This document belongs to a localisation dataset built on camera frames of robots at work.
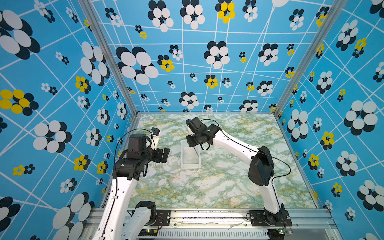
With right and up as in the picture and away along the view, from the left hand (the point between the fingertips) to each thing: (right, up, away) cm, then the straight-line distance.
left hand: (160, 146), depth 73 cm
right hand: (+14, +2, +15) cm, 20 cm away
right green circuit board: (+59, -40, -2) cm, 71 cm away
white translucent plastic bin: (+14, -10, +23) cm, 29 cm away
